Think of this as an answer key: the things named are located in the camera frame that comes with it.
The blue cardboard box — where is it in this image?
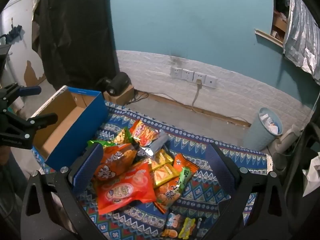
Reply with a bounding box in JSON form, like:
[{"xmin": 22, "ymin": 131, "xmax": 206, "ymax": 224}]
[{"xmin": 30, "ymin": 85, "xmax": 108, "ymax": 171}]

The white plastic object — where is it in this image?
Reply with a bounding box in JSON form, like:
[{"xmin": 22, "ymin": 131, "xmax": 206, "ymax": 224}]
[{"xmin": 271, "ymin": 125, "xmax": 300, "ymax": 155}]

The small black snack packet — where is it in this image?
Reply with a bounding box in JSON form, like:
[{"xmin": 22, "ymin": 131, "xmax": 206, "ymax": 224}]
[{"xmin": 194, "ymin": 217, "xmax": 207, "ymax": 233}]

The silver foil snack packet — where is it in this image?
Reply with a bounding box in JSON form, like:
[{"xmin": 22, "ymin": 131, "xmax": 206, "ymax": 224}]
[{"xmin": 139, "ymin": 129, "xmax": 169, "ymax": 158}]

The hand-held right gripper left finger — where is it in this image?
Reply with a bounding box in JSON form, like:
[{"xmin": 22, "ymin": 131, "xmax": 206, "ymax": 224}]
[{"xmin": 21, "ymin": 144, "xmax": 104, "ymax": 240}]

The light blue trash bin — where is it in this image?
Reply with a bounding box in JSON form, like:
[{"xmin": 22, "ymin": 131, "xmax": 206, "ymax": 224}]
[{"xmin": 244, "ymin": 107, "xmax": 283, "ymax": 152}]

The red fries snack packet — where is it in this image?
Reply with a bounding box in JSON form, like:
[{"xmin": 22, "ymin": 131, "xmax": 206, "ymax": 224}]
[{"xmin": 130, "ymin": 120, "xmax": 160, "ymax": 147}]

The green cracker snack packet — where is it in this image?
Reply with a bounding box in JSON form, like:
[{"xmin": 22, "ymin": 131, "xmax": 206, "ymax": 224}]
[{"xmin": 87, "ymin": 127, "xmax": 134, "ymax": 148}]

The black cloth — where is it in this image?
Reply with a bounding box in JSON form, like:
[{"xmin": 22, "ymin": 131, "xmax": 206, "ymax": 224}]
[{"xmin": 32, "ymin": 0, "xmax": 120, "ymax": 90}]

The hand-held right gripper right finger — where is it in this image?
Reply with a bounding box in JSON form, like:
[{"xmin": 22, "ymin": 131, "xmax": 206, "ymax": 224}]
[{"xmin": 200, "ymin": 142, "xmax": 299, "ymax": 240}]

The small brown cardboard box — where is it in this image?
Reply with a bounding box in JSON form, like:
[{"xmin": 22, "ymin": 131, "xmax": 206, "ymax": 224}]
[{"xmin": 103, "ymin": 85, "xmax": 135, "ymax": 105}]

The dark hanging item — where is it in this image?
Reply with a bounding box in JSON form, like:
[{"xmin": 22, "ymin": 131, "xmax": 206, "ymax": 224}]
[{"xmin": 6, "ymin": 24, "xmax": 23, "ymax": 43}]

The wooden ledge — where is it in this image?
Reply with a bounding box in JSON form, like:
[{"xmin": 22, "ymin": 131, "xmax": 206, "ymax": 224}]
[{"xmin": 254, "ymin": 28, "xmax": 284, "ymax": 47}]

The dark candy packet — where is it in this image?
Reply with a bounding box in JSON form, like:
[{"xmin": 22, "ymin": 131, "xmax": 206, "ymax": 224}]
[{"xmin": 160, "ymin": 212, "xmax": 185, "ymax": 238}]

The orange and green snack packet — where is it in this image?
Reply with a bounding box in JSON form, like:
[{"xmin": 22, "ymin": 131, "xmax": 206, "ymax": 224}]
[{"xmin": 154, "ymin": 153, "xmax": 200, "ymax": 214}]

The white plug cable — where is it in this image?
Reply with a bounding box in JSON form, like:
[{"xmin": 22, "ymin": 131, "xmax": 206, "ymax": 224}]
[{"xmin": 191, "ymin": 79, "xmax": 202, "ymax": 112}]

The orange-brown cookie snack packet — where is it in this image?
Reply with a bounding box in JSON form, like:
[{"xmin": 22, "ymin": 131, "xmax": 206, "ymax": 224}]
[{"xmin": 94, "ymin": 144, "xmax": 138, "ymax": 183}]

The white plastic bag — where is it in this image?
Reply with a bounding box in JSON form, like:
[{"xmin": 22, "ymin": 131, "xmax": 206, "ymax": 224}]
[{"xmin": 302, "ymin": 152, "xmax": 320, "ymax": 198}]

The black cable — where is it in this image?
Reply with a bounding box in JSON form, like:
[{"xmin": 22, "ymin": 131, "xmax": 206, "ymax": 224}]
[{"xmin": 129, "ymin": 91, "xmax": 150, "ymax": 105}]

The black security camera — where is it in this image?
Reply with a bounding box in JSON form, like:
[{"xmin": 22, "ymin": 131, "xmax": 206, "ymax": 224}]
[{"xmin": 96, "ymin": 72, "xmax": 130, "ymax": 97}]

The small yellow snack packet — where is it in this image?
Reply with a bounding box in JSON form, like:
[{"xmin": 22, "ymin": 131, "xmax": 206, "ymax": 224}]
[{"xmin": 179, "ymin": 217, "xmax": 196, "ymax": 239}]

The large orange snack packet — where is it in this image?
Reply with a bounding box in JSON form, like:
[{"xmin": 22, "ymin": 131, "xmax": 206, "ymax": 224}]
[{"xmin": 96, "ymin": 161, "xmax": 157, "ymax": 215}]

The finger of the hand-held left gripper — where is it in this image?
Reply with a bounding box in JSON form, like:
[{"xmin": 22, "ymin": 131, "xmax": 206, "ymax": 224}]
[
  {"xmin": 0, "ymin": 83, "xmax": 42, "ymax": 113},
  {"xmin": 0, "ymin": 113, "xmax": 58, "ymax": 150}
]

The patterned blue blanket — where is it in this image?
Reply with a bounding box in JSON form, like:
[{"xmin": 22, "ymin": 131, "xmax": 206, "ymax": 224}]
[{"xmin": 37, "ymin": 100, "xmax": 269, "ymax": 240}]

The silver foil curtain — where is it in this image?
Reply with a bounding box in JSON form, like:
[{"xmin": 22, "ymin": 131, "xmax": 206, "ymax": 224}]
[{"xmin": 282, "ymin": 0, "xmax": 320, "ymax": 84}]

